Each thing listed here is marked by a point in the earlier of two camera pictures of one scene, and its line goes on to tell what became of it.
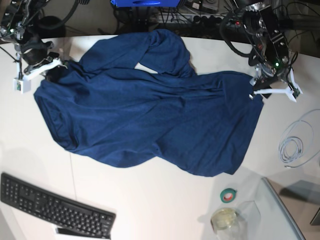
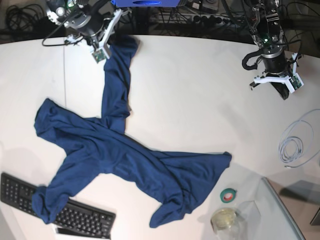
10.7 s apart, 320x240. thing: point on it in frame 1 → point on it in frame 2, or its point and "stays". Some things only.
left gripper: x=34 y=50 → x=90 y=23
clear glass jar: x=226 y=224 stays
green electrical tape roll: x=227 y=195 stays
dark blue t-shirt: x=134 y=98 → x=94 y=145
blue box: x=144 y=3 stays
